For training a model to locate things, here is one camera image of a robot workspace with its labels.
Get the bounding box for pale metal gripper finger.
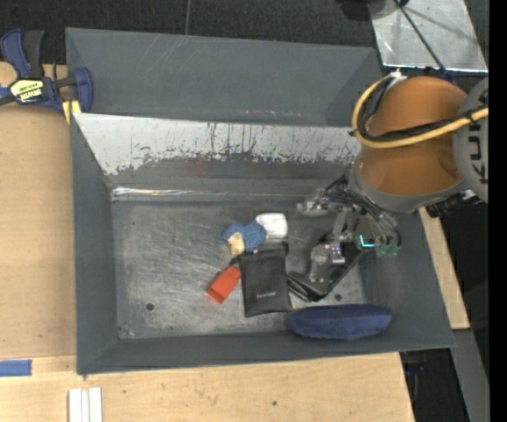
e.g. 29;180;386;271
307;258;336;289
309;241;346;266

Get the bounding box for dark blue sponge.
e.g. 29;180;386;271
288;302;394;341

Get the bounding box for black soft pouch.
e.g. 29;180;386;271
236;243;294;318

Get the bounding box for white box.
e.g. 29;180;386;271
255;212;289;239

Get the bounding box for blue and beige toy animal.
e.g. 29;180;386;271
221;220;268;257

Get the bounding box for red-orange block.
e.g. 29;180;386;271
206;265;243;305

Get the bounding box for grey metal bin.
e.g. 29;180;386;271
63;26;458;375

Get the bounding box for pale wood board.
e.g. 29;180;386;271
0;103;79;362

